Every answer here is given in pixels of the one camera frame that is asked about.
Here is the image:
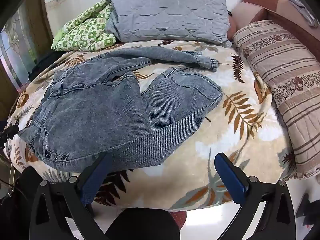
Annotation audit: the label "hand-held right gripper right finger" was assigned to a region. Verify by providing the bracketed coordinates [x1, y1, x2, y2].
[214, 152, 297, 240]

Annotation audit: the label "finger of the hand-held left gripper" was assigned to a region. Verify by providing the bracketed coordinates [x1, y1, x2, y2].
[0, 125, 20, 150]

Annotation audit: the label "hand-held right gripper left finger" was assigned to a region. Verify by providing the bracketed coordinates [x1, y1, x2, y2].
[29, 152, 113, 240]

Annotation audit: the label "blue denim pants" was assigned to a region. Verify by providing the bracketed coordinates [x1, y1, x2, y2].
[18, 49, 223, 173]

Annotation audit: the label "leaf printed blanket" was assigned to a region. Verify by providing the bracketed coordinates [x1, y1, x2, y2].
[4, 39, 298, 212]

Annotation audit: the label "red dotted cloth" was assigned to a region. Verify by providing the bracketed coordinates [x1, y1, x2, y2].
[170, 210, 187, 230]

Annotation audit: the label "person's dark clothing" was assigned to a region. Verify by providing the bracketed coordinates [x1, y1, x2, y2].
[105, 207, 180, 240]

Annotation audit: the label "black floor object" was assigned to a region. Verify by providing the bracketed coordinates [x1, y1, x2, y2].
[295, 195, 320, 230]

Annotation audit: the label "patterned glass window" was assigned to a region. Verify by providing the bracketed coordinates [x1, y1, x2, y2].
[0, 2, 38, 90]

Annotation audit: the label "beige striped floral quilt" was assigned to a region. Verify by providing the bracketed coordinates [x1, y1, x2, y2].
[232, 19, 320, 180]

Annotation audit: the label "green patterned pillow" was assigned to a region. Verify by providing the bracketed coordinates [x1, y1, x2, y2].
[51, 0, 118, 52]

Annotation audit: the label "brown and pink headboard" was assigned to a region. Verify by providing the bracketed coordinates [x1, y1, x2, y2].
[230, 0, 320, 60]

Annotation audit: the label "grey quilted pillow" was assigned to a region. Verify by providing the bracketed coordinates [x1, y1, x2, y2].
[105, 0, 233, 48]

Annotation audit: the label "grey cloth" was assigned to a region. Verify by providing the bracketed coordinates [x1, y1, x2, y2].
[287, 0, 319, 28]

